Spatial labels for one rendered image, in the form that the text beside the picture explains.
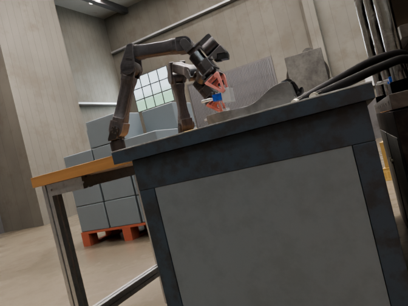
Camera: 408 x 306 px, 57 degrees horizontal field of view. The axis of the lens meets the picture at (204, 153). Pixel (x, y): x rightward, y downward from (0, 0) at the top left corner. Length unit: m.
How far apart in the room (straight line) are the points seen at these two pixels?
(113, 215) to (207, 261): 3.34
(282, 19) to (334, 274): 11.60
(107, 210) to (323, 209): 3.62
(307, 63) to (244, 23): 3.20
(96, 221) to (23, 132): 5.41
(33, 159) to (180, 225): 8.63
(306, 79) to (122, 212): 7.21
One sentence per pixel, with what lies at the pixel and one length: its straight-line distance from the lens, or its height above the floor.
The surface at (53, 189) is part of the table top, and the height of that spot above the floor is 0.74.
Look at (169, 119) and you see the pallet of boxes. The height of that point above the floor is 1.20.
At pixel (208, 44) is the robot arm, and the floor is 1.15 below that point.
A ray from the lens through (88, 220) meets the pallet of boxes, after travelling 4.61.
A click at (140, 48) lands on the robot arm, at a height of 1.21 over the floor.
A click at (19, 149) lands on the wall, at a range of 9.70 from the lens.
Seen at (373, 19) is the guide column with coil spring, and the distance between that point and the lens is 2.44.
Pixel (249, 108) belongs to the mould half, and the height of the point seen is 0.87.
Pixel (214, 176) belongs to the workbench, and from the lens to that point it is 0.98.
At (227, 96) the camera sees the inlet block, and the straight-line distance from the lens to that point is 1.46.
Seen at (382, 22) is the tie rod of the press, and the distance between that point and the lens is 1.67.
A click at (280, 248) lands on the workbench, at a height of 0.46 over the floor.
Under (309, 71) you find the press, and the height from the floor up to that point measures 2.18.
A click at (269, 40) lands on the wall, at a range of 12.37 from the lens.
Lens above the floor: 0.73
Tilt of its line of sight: level
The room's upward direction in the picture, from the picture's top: 14 degrees counter-clockwise
